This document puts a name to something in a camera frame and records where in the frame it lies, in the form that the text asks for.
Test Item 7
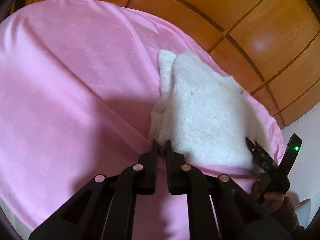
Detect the white knitted sweater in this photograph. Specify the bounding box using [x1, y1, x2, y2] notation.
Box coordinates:
[149, 50, 271, 170]

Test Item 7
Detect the pink bed blanket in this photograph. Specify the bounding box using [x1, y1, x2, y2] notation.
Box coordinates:
[0, 0, 287, 240]

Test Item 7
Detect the person's right hand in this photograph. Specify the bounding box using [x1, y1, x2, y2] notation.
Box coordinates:
[251, 173, 284, 213]

